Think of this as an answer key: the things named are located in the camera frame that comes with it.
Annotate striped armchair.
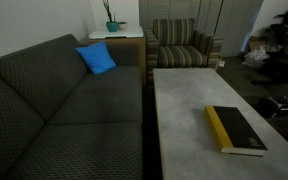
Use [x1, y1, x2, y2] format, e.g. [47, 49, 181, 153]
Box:
[143, 17, 225, 88]

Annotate dark grey fabric sofa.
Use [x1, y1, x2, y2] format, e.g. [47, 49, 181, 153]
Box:
[0, 33, 148, 180]

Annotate grey top wooden coffee table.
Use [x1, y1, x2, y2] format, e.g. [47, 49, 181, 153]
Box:
[152, 67, 288, 180]

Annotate grey folding door panels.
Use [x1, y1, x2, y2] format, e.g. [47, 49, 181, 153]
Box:
[197, 0, 265, 58]

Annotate blue throw pillow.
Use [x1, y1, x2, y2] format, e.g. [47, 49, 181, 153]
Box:
[73, 40, 118, 76]

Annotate black box device on floor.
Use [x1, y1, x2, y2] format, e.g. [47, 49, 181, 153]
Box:
[255, 95, 288, 119]

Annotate white plastic bag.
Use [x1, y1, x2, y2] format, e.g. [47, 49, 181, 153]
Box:
[242, 46, 271, 70]

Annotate teal pot with green plant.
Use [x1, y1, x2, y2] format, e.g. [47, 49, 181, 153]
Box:
[102, 0, 119, 33]

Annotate brown cardboard box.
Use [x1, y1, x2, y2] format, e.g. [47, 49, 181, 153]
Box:
[247, 35, 268, 53]

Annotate grey window blinds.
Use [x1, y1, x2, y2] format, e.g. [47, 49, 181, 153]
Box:
[138, 0, 202, 31]

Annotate black book with yellow spine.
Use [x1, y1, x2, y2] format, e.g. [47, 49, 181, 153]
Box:
[203, 105, 269, 158]

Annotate dark clothing heap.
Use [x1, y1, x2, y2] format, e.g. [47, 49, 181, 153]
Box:
[250, 1, 288, 86]

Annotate small white pot with stem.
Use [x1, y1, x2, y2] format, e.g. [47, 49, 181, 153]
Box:
[117, 21, 128, 31]

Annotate white flat board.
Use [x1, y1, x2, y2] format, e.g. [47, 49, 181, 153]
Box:
[88, 25, 145, 40]

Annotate wooden side table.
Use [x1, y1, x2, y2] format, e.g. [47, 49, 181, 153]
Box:
[87, 35, 148, 88]

